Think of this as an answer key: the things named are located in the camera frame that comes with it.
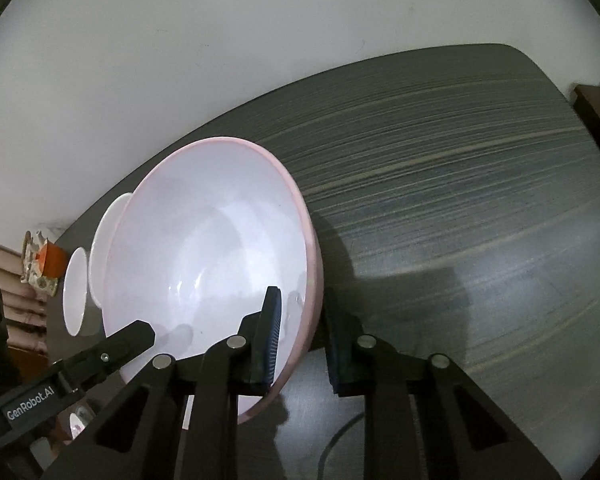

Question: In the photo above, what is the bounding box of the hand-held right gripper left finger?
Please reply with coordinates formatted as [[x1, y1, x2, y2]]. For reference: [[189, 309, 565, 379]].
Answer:
[[40, 285, 285, 480]]

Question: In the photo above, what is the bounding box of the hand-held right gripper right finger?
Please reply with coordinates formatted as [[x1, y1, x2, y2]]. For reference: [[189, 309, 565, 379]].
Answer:
[[324, 287, 563, 480]]

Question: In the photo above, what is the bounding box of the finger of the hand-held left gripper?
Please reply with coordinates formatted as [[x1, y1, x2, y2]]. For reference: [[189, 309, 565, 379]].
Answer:
[[55, 320, 156, 393]]

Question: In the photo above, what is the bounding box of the white bowl with blue print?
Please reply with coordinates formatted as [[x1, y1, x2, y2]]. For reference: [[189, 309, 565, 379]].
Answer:
[[62, 247, 101, 337]]

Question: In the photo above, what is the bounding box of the pink bowl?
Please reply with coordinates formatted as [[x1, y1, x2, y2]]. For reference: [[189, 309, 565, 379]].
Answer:
[[102, 136, 325, 425]]

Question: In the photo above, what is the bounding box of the white ribbed bowl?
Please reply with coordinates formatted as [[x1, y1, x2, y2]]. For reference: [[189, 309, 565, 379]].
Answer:
[[89, 192, 136, 308]]

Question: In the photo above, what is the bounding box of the orange lidded cup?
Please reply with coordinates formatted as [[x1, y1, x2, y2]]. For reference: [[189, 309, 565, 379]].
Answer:
[[37, 242, 68, 278]]

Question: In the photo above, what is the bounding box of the floral ceramic teapot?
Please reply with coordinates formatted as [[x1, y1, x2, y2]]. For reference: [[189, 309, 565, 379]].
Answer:
[[20, 230, 58, 296]]

